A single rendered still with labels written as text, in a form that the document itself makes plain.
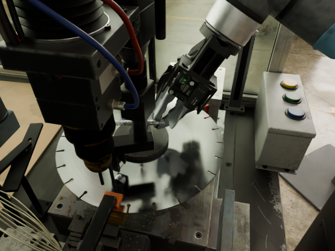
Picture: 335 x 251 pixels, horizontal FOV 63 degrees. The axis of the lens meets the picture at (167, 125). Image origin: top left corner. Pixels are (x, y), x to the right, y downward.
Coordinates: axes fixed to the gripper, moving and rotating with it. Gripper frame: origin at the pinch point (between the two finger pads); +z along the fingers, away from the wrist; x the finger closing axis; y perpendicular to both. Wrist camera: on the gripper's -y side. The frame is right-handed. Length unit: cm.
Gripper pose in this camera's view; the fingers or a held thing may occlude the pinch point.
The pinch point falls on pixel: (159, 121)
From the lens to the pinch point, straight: 53.6
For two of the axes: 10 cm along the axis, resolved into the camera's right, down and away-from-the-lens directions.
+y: -1.4, 4.8, -8.6
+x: 8.4, 5.1, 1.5
